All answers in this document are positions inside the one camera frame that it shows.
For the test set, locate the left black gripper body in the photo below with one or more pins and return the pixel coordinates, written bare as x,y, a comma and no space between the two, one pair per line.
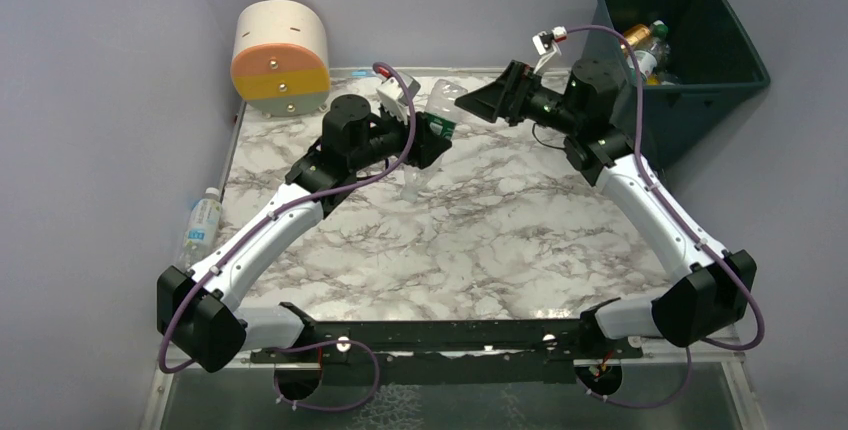
419,139

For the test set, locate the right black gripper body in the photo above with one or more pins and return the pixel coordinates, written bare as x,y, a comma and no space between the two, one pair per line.
518,90

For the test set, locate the amber tea bottle red label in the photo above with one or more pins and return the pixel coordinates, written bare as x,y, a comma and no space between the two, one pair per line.
636,35

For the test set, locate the clear bottle green cap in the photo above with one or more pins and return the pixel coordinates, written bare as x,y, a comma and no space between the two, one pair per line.
654,52

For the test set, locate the clear bottle green label back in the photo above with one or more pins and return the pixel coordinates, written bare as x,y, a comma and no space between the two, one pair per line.
442,116

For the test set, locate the tall clear bottle blue label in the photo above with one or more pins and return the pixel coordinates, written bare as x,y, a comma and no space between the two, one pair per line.
201,230

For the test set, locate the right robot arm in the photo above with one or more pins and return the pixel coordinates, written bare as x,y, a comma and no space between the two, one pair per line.
711,285

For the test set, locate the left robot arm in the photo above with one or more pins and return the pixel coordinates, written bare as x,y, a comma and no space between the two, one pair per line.
198,308

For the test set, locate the dark green plastic bin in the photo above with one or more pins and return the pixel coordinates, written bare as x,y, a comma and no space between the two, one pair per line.
715,63

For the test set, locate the round pastel drawer cabinet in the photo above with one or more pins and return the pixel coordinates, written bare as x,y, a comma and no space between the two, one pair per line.
280,63

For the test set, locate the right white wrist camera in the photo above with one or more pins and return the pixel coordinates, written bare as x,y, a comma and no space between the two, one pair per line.
546,44

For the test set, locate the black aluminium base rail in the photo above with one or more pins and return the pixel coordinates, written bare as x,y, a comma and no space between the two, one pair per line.
357,353

